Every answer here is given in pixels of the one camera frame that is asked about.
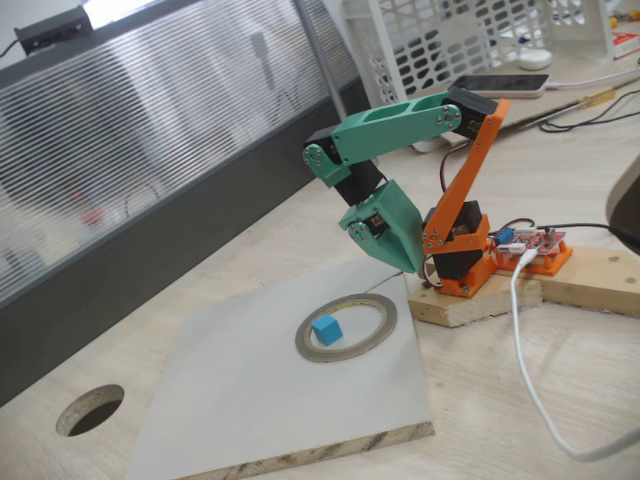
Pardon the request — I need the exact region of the white perforated plastic crate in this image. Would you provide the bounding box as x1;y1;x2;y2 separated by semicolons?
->
342;0;616;154

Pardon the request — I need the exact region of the grey ring of tape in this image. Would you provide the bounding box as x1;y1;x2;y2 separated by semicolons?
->
294;293;399;364

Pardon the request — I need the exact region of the yellow handled screwdriver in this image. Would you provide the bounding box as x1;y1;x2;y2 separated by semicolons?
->
577;87;617;109

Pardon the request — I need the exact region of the thin black cable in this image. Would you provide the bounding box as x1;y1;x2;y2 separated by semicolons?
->
538;74;640;134

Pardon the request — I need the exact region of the smartphone with pink case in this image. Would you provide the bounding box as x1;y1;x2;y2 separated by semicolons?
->
449;73;551;100

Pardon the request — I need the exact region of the white earbuds case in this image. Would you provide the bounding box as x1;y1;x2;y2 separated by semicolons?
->
517;48;554;71

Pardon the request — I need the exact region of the white USB cable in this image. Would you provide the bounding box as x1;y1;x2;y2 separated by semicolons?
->
509;249;640;464

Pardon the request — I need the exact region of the white chipboard panel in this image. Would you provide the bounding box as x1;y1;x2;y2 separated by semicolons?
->
123;248;435;480

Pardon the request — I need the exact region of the blue cube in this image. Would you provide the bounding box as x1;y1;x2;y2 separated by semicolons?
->
310;314;344;346

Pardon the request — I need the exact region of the grey ribbed desk divider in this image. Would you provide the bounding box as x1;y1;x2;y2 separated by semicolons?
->
0;0;381;409

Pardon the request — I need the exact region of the black box on divider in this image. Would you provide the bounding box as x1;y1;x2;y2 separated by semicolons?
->
13;5;94;55

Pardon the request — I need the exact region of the brown cardboard sheet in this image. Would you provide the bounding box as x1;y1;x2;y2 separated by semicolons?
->
414;49;640;148

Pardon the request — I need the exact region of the red and white box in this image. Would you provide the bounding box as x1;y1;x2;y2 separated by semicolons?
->
610;29;640;62

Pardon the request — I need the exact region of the grey rounded object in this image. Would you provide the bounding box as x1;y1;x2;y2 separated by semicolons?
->
603;153;640;254

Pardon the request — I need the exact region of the black power cable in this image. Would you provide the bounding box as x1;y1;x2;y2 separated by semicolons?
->
537;222;640;246

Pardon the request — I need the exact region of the red controller circuit board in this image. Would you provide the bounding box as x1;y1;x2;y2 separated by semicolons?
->
492;224;569;259

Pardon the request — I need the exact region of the pale phone charging cable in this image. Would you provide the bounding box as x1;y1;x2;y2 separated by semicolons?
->
546;67;640;91

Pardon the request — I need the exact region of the wooden base block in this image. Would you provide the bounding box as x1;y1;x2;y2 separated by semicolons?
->
407;252;545;330

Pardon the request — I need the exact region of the orange board holder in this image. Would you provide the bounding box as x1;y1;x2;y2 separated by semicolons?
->
492;239;575;277

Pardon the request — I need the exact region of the long wooden plank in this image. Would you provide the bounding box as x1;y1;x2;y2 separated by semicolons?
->
539;243;640;317

